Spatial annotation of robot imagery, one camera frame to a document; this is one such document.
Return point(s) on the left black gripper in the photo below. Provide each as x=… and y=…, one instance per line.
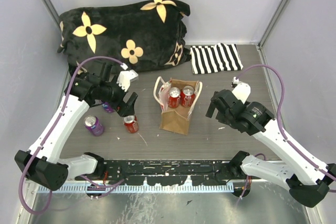
x=123, y=108

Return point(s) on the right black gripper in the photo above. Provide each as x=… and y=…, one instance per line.
x=211, y=110

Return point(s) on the red cola can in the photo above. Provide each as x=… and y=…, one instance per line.
x=187, y=96
x=131, y=123
x=174, y=97

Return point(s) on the purple soda can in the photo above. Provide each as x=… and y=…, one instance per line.
x=93, y=125
x=107, y=107

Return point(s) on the brown canvas bag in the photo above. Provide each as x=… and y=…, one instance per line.
x=175, y=120

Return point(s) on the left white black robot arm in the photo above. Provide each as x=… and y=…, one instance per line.
x=41, y=163

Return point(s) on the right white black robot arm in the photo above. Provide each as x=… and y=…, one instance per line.
x=305, y=177

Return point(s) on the black white striped cloth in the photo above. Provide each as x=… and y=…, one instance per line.
x=216, y=58

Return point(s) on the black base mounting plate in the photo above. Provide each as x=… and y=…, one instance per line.
x=167, y=172

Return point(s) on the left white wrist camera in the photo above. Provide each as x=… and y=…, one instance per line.
x=125, y=79

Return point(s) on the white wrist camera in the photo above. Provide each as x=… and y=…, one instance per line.
x=241, y=90
x=125, y=79

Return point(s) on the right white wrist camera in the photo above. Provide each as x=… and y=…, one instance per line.
x=241, y=90

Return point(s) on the white slotted cable duct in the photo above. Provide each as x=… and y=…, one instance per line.
x=124, y=189

